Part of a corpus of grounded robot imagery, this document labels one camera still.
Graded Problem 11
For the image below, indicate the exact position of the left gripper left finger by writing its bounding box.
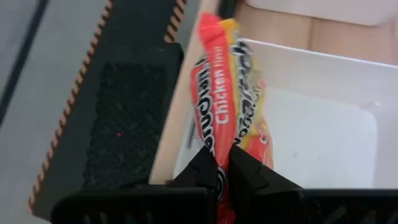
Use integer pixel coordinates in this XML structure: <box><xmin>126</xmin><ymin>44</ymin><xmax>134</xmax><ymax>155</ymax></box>
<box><xmin>50</xmin><ymin>145</ymin><xmax>219</xmax><ymax>224</ymax></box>

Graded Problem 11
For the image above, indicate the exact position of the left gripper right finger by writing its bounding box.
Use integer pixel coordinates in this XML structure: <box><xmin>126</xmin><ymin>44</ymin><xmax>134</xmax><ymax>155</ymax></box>
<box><xmin>228</xmin><ymin>144</ymin><xmax>398</xmax><ymax>224</ymax></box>

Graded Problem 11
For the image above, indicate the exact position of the orange Maruchan noodle pack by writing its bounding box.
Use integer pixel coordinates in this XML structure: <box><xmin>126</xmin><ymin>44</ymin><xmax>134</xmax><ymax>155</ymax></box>
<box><xmin>189</xmin><ymin>12</ymin><xmax>274</xmax><ymax>224</ymax></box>

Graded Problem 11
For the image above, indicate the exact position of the white plastic bin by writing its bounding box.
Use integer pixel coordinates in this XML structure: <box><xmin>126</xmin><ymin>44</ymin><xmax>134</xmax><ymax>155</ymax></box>
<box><xmin>244</xmin><ymin>0</ymin><xmax>398</xmax><ymax>27</ymax></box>
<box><xmin>172</xmin><ymin>37</ymin><xmax>398</xmax><ymax>190</ymax></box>

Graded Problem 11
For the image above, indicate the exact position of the black orange-striped floor mat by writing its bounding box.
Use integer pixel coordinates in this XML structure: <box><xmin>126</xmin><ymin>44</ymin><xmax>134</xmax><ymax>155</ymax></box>
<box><xmin>26</xmin><ymin>0</ymin><xmax>187</xmax><ymax>222</ymax></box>

